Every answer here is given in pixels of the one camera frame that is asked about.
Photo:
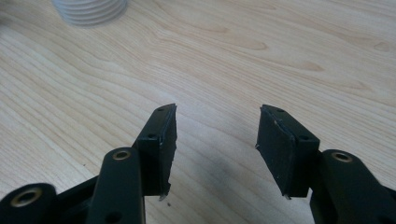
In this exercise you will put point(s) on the stack of clear plastic cups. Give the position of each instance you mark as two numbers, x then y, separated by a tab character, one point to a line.
90	11

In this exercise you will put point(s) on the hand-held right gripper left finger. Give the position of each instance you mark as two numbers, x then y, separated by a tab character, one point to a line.
155	155

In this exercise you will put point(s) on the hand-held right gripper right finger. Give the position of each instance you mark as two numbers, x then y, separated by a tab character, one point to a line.
289	155

